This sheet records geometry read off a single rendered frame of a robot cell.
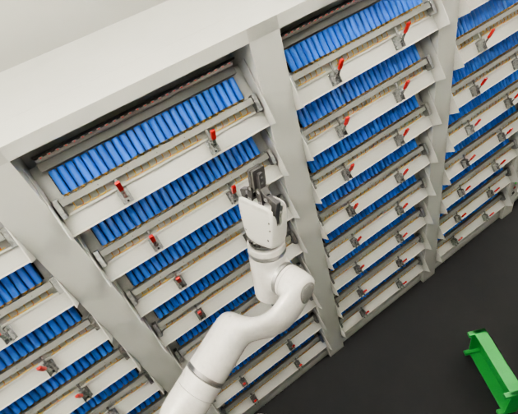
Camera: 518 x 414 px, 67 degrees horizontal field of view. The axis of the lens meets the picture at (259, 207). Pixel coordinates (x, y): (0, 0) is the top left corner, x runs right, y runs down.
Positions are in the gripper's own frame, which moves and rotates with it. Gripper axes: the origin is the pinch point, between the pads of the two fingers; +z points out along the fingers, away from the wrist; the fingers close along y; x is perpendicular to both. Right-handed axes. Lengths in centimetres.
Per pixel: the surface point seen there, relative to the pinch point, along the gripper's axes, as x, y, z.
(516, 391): -84, 45, -124
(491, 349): -95, 30, -121
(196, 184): -8.4, -37.2, -17.6
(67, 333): 38, -48, -49
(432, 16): -96, -13, 13
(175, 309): 7, -45, -62
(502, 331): -122, 29, -136
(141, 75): 1.2, -33.7, 16.5
